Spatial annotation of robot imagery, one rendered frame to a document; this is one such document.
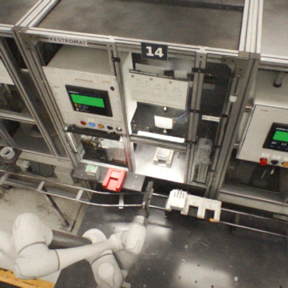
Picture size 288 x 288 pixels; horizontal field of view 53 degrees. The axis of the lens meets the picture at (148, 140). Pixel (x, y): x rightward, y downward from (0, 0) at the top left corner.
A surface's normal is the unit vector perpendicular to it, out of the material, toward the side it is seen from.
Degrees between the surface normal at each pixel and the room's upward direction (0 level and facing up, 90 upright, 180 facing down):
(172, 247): 0
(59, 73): 90
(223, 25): 0
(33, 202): 0
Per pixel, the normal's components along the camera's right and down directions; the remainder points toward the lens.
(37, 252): 0.48, -0.61
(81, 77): -0.26, 0.77
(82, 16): -0.04, -0.61
